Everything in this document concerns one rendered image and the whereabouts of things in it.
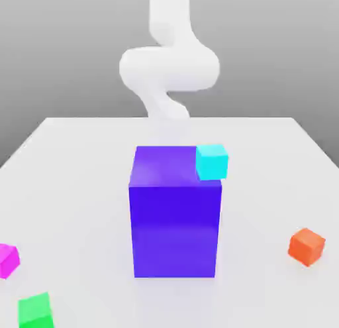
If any small cyan cube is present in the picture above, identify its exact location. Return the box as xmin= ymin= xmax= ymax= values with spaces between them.
xmin=195 ymin=144 xmax=229 ymax=181

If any small orange cube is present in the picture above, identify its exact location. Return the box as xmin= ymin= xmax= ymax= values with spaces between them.
xmin=287 ymin=227 xmax=326 ymax=268

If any small magenta cube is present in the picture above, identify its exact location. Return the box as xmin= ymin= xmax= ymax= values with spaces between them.
xmin=0 ymin=243 xmax=21 ymax=280

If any small green cube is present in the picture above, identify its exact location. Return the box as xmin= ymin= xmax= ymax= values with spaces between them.
xmin=17 ymin=292 xmax=55 ymax=328

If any large purple box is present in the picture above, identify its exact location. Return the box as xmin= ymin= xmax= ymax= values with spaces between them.
xmin=128 ymin=145 xmax=222 ymax=279

